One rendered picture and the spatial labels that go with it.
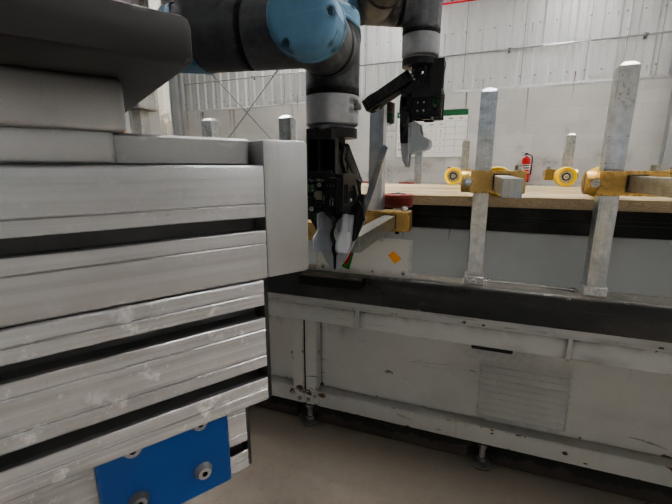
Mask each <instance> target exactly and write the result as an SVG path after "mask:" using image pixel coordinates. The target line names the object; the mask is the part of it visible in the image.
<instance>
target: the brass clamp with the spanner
mask: <svg viewBox="0 0 672 504"><path fill-rule="evenodd" d="M412 213H413V211H412V210H409V211H401V210H393V209H384V210H382V211H376V210H368V209H367V212H366V218H367V222H366V224H368V223H370V222H371V221H373V220H375V219H377V218H379V217H381V216H383V215H390V216H395V228H393V229H392V230H391V231H396V232H409V231H410V230H411V229H412ZM366 224H364V225H366ZM364 225H363V226H364Z"/></svg>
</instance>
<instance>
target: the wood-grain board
mask: <svg viewBox="0 0 672 504"><path fill-rule="evenodd" d="M368 185H369V183H362V185H361V186H362V187H363V189H361V194H365V195H366V194H367V191H368ZM396 192H401V193H409V194H413V205H440V206H470V207H472V199H473V193H470V192H461V184H456V185H450V184H390V183H385V194H386V193H396ZM594 200H595V197H592V196H589V195H584V194H582V192H581V186H566V187H564V186H533V185H526V187H525V194H522V198H501V197H500V196H490V195H489V201H488V207H501V208H532V209H563V210H593V206H594ZM617 211H624V212H655V213H672V198H669V197H647V196H620V198H619V204H618V210H617Z"/></svg>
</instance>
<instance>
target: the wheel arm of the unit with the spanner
mask: <svg viewBox="0 0 672 504"><path fill-rule="evenodd" d="M393 228H395V216H390V215H383V216H381V217H379V218H377V219H375V220H373V221H371V222H370V223H368V224H366V225H364V226H362V228H361V231H360V233H359V235H358V238H357V239H356V241H355V243H354V246H353V248H352V250H351V252H355V253H360V252H362V251H363V250H365V249H366V248H367V247H369V246H370V245H371V244H373V243H374V242H375V241H377V240H378V239H380V238H381V237H382V236H384V235H385V234H386V233H388V232H389V231H391V230H392V229H393Z"/></svg>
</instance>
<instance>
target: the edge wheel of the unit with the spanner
mask: <svg viewBox="0 0 672 504"><path fill-rule="evenodd" d="M402 206H408V207H409V208H410V207H412V206H413V194H409V193H401V192H396V193H386V194H385V203H384V207H388V208H393V210H402Z"/></svg>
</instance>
